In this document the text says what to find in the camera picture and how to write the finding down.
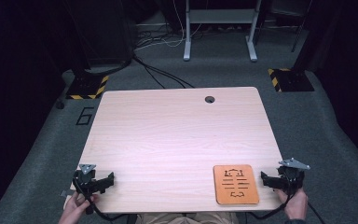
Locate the person's right hand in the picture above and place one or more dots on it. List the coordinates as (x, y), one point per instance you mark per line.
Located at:
(296, 203)

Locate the person's beige trousers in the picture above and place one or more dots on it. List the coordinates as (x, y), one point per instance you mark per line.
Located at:
(186, 218)

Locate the person's left hand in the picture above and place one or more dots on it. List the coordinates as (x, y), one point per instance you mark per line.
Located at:
(76, 203)

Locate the black stand post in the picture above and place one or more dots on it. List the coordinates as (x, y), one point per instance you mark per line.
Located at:
(307, 34)

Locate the dark cabinet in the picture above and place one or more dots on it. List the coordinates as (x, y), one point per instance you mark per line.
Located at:
(102, 31)

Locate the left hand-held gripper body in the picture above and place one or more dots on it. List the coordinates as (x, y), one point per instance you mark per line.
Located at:
(85, 182)

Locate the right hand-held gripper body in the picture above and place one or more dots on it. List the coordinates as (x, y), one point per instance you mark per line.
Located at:
(290, 177)

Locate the white metal desk frame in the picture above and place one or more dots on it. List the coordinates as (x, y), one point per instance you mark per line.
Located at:
(220, 18)

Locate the orange wooden cut-out board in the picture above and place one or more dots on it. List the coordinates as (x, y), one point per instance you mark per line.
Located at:
(236, 185)

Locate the black striped-edge stand base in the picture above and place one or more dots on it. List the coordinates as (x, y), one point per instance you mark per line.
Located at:
(292, 80)
(87, 87)

